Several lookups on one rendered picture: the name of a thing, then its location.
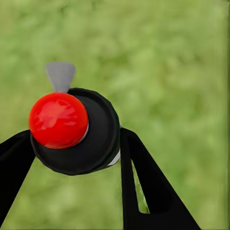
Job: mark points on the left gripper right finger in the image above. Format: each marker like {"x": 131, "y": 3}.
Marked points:
{"x": 167, "y": 211}

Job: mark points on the pesticide atomizer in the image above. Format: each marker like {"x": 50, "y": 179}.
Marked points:
{"x": 73, "y": 131}

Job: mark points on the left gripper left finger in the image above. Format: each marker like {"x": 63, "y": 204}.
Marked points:
{"x": 16, "y": 158}

